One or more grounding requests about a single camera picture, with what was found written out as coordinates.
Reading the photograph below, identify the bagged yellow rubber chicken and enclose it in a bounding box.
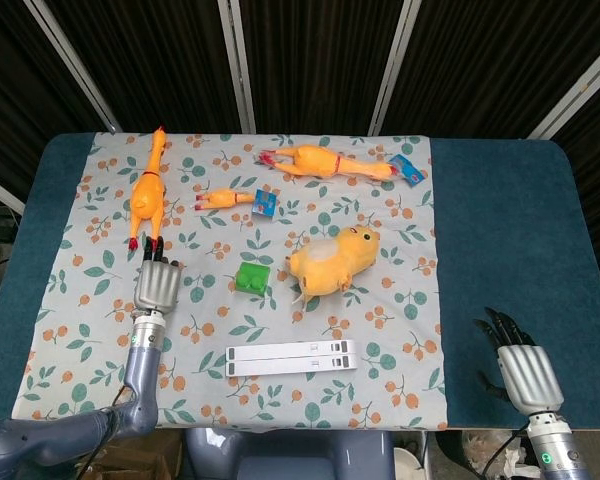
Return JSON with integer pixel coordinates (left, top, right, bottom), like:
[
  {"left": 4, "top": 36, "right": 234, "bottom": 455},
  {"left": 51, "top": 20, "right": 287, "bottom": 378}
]
[{"left": 258, "top": 143, "right": 428, "bottom": 188}]

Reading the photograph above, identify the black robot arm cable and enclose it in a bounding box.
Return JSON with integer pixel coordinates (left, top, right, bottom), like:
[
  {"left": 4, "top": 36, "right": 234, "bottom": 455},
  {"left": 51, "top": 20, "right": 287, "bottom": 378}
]
[
  {"left": 86, "top": 385, "right": 134, "bottom": 470},
  {"left": 478, "top": 428, "right": 530, "bottom": 480}
]

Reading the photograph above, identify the large yellow rubber chicken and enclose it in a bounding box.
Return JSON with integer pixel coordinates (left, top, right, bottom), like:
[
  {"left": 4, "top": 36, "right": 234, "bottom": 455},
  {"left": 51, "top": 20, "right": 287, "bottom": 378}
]
[{"left": 126, "top": 125, "right": 171, "bottom": 254}]

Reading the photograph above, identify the floral tablecloth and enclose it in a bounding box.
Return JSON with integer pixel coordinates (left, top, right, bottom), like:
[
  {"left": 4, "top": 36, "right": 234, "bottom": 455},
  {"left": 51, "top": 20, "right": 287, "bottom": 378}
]
[{"left": 10, "top": 131, "right": 449, "bottom": 432}]

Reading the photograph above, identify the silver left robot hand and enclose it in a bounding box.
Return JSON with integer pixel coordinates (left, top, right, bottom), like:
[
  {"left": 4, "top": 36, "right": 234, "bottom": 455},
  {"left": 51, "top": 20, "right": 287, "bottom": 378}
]
[{"left": 132, "top": 238, "right": 184, "bottom": 317}]

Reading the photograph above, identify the green toy brick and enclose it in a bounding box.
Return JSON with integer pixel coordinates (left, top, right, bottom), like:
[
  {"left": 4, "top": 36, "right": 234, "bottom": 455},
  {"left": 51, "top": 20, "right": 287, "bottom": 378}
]
[{"left": 232, "top": 261, "right": 273, "bottom": 297}]

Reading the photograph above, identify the grey-blue robot torso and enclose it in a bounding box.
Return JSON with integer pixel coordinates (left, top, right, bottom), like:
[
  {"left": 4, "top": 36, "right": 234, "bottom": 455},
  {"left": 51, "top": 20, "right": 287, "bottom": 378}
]
[{"left": 184, "top": 426, "right": 397, "bottom": 480}]

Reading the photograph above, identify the teal table cover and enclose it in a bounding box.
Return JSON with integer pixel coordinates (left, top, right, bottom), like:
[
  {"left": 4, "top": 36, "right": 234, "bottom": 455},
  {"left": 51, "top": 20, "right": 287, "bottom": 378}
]
[{"left": 0, "top": 131, "right": 600, "bottom": 432}]

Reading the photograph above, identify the small rubber chicken with tag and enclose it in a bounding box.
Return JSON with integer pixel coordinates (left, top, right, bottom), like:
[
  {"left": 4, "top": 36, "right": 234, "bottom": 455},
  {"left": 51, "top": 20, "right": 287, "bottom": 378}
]
[{"left": 194, "top": 186, "right": 278, "bottom": 220}]

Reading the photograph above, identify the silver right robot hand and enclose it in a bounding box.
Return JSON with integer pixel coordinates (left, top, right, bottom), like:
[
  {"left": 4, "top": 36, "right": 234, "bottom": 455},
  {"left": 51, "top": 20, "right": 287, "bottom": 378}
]
[{"left": 472, "top": 306, "right": 566, "bottom": 416}]

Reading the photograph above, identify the white screen frame post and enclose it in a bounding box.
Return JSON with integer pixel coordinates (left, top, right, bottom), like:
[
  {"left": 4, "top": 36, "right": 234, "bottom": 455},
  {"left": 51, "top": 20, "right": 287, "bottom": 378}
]
[
  {"left": 218, "top": 0, "right": 257, "bottom": 135},
  {"left": 0, "top": 169, "right": 27, "bottom": 217},
  {"left": 368, "top": 0, "right": 422, "bottom": 137},
  {"left": 526, "top": 38, "right": 600, "bottom": 142},
  {"left": 28, "top": 0, "right": 124, "bottom": 135}
]

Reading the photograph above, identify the yellow plush pig toy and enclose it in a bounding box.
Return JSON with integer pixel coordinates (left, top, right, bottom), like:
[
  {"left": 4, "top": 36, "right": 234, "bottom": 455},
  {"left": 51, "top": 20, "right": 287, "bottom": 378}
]
[{"left": 285, "top": 224, "right": 383, "bottom": 324}]

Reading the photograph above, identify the white folding laptop stand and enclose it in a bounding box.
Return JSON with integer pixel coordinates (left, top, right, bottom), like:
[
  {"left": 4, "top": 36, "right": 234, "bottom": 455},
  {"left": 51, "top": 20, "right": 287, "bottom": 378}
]
[{"left": 224, "top": 338, "right": 358, "bottom": 378}]

